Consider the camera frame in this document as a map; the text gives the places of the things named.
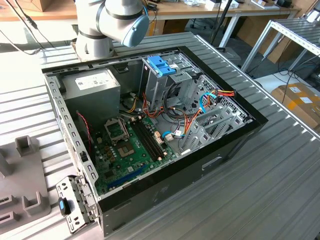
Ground red black fan wire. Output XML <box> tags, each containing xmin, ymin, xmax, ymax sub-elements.
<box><xmin>75</xmin><ymin>111</ymin><xmax>93</xmax><ymax>151</ymax></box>

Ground long wooden desk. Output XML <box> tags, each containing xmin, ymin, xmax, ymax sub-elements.
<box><xmin>0</xmin><ymin>0</ymin><xmax>302</xmax><ymax>48</ymax></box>

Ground grey parts rack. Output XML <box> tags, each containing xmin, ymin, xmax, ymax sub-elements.
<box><xmin>0</xmin><ymin>134</ymin><xmax>53</xmax><ymax>227</ymax></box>

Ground black RAM slot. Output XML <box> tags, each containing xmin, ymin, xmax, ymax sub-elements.
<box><xmin>136</xmin><ymin>119</ymin><xmax>164</xmax><ymax>160</ymax></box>
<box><xmin>130</xmin><ymin>121</ymin><xmax>159</xmax><ymax>162</ymax></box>
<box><xmin>139</xmin><ymin>118</ymin><xmax>167</xmax><ymax>158</ymax></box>
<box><xmin>133</xmin><ymin>120</ymin><xmax>162</xmax><ymax>161</ymax></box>

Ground grey power supply unit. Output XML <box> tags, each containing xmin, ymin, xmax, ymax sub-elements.
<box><xmin>61</xmin><ymin>67</ymin><xmax>122</xmax><ymax>131</ymax></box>

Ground cardboard box with labels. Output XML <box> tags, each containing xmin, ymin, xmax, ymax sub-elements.
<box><xmin>271</xmin><ymin>83</ymin><xmax>320</xmax><ymax>130</ymax></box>

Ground black open PC case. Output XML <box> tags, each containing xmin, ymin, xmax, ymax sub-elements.
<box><xmin>41</xmin><ymin>45</ymin><xmax>270</xmax><ymax>238</ymax></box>

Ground metal slat shelf frame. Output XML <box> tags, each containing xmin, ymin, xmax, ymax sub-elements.
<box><xmin>241</xmin><ymin>18</ymin><xmax>320</xmax><ymax>73</ymax></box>

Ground CPU socket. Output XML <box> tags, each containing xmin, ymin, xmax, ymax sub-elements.
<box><xmin>116</xmin><ymin>140</ymin><xmax>138</xmax><ymax>159</ymax></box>

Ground blue plastic drive latch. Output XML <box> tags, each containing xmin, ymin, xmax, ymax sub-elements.
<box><xmin>146</xmin><ymin>55</ymin><xmax>178</xmax><ymax>78</ymax></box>

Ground coloured power wire black plug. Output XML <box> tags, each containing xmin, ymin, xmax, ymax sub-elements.
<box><xmin>213</xmin><ymin>87</ymin><xmax>237</xmax><ymax>104</ymax></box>

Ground metal drive cage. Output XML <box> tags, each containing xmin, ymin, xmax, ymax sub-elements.
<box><xmin>138</xmin><ymin>51</ymin><xmax>202</xmax><ymax>112</ymax></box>

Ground blue expansion slot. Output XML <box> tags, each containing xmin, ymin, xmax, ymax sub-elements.
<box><xmin>107</xmin><ymin>162</ymin><xmax>148</xmax><ymax>190</ymax></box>

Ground orange wire bundle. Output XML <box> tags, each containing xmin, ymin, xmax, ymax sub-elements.
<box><xmin>141</xmin><ymin>91</ymin><xmax>202</xmax><ymax>137</ymax></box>

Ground blue data wire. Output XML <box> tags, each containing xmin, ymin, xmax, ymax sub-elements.
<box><xmin>199</xmin><ymin>91</ymin><xmax>217</xmax><ymax>115</ymax></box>

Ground metal disk bay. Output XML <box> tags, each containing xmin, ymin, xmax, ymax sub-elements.
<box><xmin>178</xmin><ymin>106</ymin><xmax>253</xmax><ymax>155</ymax></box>

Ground black tripod stand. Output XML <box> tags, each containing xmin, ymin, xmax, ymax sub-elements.
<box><xmin>209</xmin><ymin>0</ymin><xmax>232</xmax><ymax>50</ymax></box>

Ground metal socket cover frame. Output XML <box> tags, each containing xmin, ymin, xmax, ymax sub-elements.
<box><xmin>103</xmin><ymin>118</ymin><xmax>130</xmax><ymax>145</ymax></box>

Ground yellow black wire bundle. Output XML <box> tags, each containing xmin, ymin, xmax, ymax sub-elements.
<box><xmin>126</xmin><ymin>96</ymin><xmax>139</xmax><ymax>113</ymax></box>

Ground green motherboard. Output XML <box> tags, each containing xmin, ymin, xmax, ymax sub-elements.
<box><xmin>93</xmin><ymin>116</ymin><xmax>181</xmax><ymax>197</ymax></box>

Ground large brown cardboard boxes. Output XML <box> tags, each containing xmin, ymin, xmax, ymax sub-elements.
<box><xmin>236</xmin><ymin>15</ymin><xmax>302</xmax><ymax>65</ymax></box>

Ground white plug with blue wire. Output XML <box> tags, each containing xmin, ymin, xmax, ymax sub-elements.
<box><xmin>161</xmin><ymin>130</ymin><xmax>176</xmax><ymax>143</ymax></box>

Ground hinged metal slot bracket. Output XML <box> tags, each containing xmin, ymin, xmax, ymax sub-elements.
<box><xmin>55</xmin><ymin>174</ymin><xmax>99</xmax><ymax>235</ymax></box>

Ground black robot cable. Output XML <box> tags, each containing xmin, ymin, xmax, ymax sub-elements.
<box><xmin>13</xmin><ymin>0</ymin><xmax>58</xmax><ymax>50</ymax></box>

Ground cardboard box under desk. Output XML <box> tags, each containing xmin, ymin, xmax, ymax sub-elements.
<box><xmin>151</xmin><ymin>19</ymin><xmax>190</xmax><ymax>36</ymax></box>

